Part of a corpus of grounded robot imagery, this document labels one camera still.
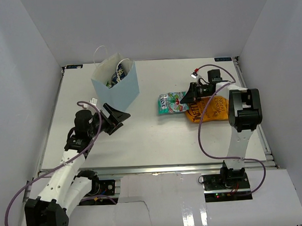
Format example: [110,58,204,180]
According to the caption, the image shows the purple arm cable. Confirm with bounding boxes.
[0,99,119,226]
[191,62,268,198]

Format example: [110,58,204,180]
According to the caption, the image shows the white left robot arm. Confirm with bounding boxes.
[25,101,130,226]

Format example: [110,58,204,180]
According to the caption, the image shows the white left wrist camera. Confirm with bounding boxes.
[89,98,98,107]

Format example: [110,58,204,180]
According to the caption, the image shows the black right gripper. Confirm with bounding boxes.
[180,81,214,104]

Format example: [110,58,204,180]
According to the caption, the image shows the white front cover sheet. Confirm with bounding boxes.
[69,169,302,226]

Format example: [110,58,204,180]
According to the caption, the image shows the teal Fox's mint candy bag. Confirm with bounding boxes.
[158,91,189,115]

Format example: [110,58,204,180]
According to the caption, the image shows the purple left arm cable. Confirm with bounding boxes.
[0,99,119,226]

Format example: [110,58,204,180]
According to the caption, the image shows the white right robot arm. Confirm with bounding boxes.
[181,65,262,189]

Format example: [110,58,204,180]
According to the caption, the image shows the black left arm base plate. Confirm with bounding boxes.
[96,179,116,196]

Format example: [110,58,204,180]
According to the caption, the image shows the aluminium front frame rail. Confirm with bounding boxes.
[36,158,280,179]

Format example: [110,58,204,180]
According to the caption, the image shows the orange Kettle chips bag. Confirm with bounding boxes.
[185,95,229,123]

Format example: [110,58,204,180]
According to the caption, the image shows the light blue paper bag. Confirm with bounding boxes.
[91,52,140,111]

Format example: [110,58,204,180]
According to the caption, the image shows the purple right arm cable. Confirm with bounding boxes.
[191,62,268,198]

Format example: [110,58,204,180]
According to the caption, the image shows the blue Kettle chips bag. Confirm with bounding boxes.
[110,64,126,86]

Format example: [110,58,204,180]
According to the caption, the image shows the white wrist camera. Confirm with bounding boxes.
[190,69,204,82]
[89,98,98,107]

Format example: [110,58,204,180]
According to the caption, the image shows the green Fox's candy bag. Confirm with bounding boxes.
[106,82,112,89]

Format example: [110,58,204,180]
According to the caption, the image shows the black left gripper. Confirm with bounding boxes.
[87,102,131,138]

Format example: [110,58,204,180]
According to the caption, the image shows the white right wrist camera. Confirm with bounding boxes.
[190,69,204,82]

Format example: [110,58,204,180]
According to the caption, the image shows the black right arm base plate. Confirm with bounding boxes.
[198,174,250,191]

